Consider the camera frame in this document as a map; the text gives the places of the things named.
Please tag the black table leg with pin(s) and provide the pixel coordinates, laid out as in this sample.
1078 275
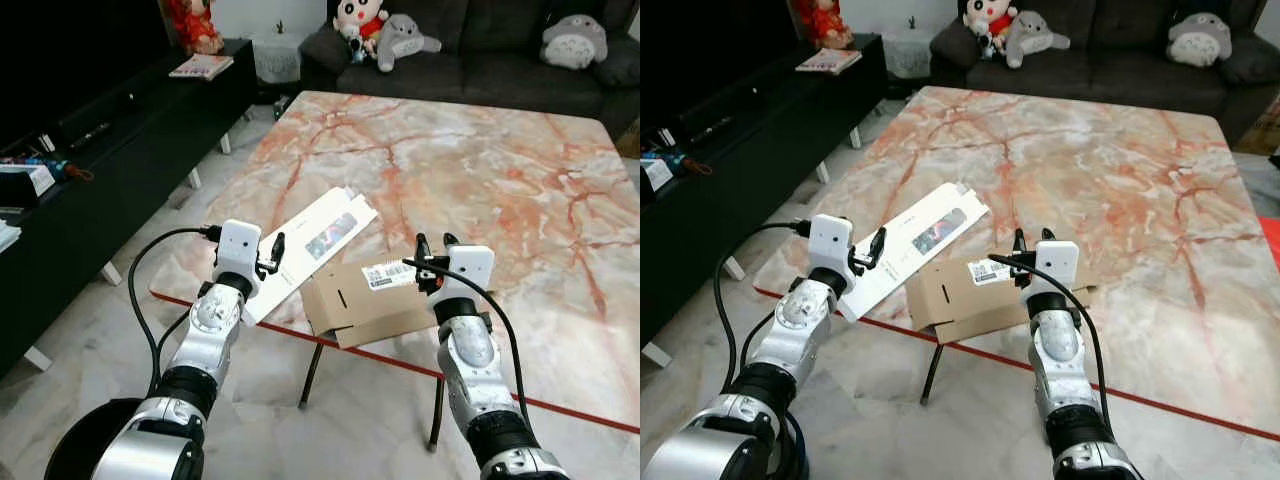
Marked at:
933 375
312 375
438 410

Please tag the dark sofa cushion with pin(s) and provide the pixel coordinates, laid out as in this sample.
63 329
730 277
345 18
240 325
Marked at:
1255 60
325 48
620 60
950 45

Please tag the dark grey sofa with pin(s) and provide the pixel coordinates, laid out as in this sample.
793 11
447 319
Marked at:
500 75
1120 70

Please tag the side table with white lace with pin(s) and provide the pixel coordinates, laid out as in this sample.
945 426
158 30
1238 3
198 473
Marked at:
275 58
905 50

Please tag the cartoon boy plush doll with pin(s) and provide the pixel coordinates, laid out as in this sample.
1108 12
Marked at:
988 20
360 22

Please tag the red object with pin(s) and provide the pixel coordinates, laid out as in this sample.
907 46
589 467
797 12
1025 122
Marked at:
1270 240

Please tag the black TV cabinet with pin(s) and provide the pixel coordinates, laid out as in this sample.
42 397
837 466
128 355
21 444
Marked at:
760 130
120 170

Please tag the black remote control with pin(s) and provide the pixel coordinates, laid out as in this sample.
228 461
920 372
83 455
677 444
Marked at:
712 128
90 135

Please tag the brown cardboard box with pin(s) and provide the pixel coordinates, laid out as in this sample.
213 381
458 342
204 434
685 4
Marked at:
350 300
960 300

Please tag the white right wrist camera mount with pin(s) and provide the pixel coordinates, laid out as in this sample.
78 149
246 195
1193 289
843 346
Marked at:
472 268
1058 262

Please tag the black television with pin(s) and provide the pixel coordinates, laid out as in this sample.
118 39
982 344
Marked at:
70 60
710 50

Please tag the small white box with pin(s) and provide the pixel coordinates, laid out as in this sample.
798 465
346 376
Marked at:
30 180
655 175

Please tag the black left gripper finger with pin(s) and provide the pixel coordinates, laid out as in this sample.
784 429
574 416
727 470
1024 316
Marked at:
879 243
279 246

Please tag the red white magazine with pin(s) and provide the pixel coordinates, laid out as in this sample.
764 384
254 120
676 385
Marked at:
200 67
828 61

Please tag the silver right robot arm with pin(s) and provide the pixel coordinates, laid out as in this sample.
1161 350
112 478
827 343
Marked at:
468 350
1055 345

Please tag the blue orange small gadget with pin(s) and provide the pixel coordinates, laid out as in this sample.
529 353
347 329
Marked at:
65 168
685 162

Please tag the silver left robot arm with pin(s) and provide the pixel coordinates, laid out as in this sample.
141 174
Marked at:
800 315
205 320

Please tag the red festive doll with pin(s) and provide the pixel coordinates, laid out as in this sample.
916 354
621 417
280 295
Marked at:
195 25
825 22

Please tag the long white product box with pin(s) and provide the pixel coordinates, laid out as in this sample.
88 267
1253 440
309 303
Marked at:
920 235
320 235

